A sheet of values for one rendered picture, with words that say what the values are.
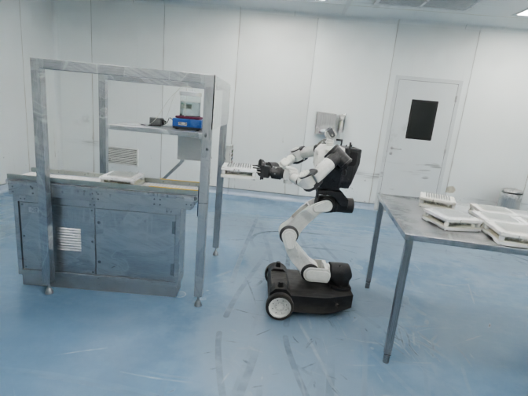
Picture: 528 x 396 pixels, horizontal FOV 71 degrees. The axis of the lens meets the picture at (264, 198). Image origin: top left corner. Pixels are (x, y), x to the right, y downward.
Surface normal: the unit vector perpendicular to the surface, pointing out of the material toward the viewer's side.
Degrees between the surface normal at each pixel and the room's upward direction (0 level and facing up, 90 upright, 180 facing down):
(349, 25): 90
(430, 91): 90
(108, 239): 90
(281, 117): 90
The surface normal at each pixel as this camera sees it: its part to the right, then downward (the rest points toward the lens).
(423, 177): -0.08, 0.23
